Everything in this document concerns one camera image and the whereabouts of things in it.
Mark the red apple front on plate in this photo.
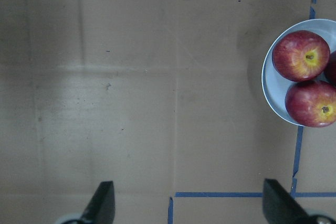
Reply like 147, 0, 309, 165
285, 80, 335, 127

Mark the light blue plate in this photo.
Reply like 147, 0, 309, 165
261, 19, 335, 126

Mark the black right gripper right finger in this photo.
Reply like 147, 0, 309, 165
263, 178, 336, 224

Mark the dark red apple on plate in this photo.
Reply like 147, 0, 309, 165
324, 51, 336, 86

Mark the red apple with yellow top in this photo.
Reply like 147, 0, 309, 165
272, 30, 331, 82

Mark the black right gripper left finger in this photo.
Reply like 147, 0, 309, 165
79, 181, 115, 224

